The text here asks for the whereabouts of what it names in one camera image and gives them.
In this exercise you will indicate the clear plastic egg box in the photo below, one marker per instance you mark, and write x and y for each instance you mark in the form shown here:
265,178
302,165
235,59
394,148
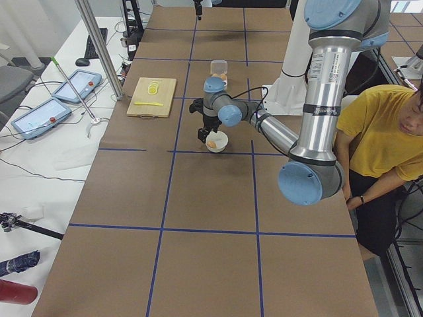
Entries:
218,67

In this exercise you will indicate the grey office chair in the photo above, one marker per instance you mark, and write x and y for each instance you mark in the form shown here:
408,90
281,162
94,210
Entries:
16,81

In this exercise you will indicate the black tripod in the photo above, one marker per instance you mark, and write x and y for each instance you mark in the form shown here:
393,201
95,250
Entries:
10,221

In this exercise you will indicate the teach pendant near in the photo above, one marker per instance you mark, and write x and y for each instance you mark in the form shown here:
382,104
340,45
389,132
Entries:
41,119

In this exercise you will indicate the person in yellow shirt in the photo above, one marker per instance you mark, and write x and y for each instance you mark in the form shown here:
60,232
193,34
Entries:
379,145

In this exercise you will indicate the black computer mouse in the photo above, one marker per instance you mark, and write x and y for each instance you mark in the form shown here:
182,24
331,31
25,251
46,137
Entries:
82,62

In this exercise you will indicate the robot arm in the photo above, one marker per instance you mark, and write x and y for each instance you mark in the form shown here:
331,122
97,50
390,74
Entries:
337,29

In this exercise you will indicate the wooden cutting board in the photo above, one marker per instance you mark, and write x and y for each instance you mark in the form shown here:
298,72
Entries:
165,96

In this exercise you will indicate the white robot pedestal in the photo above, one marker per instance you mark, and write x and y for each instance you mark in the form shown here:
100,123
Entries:
287,94

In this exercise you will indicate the yellow lemon slices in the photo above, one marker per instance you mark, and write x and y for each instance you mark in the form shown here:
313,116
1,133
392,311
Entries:
153,87

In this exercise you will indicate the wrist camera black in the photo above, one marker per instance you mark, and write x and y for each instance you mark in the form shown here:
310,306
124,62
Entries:
197,106

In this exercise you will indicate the metal rod green tip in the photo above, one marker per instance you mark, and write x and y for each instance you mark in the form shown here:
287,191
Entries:
94,120

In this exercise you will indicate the white bowl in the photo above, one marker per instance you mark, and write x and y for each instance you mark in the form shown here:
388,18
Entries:
221,140

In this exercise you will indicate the red cylinder bottle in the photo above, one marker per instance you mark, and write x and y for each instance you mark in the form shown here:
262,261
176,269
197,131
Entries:
16,293

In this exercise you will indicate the aluminium frame post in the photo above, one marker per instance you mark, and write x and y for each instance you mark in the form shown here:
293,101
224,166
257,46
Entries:
93,29

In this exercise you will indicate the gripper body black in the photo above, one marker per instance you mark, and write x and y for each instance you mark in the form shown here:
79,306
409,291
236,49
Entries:
198,5
209,120

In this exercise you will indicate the yellow plastic knife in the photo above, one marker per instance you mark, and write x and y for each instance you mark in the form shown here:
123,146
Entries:
148,104

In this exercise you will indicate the folded blue umbrella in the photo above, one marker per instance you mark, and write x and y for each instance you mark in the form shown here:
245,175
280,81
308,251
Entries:
20,263

